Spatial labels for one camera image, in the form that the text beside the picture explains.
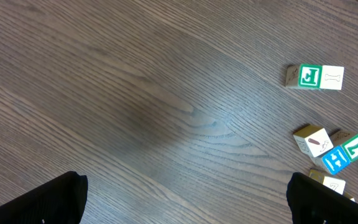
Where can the green picture wooden block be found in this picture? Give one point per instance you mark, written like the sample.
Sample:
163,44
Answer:
304,76

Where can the white question mark block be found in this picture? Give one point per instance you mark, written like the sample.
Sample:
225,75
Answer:
335,184

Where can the hammer picture wooden block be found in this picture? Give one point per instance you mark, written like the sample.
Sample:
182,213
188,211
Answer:
313,140

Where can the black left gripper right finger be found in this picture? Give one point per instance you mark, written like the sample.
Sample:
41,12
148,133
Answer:
313,203

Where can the green R wooden block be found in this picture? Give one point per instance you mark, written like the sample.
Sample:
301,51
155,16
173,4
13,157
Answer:
332,77

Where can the green L wooden block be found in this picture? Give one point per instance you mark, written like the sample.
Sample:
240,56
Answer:
348,140

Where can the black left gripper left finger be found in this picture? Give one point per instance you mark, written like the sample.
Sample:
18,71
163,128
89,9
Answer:
61,200

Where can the blue H wooden block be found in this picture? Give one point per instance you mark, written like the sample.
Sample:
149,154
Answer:
333,161

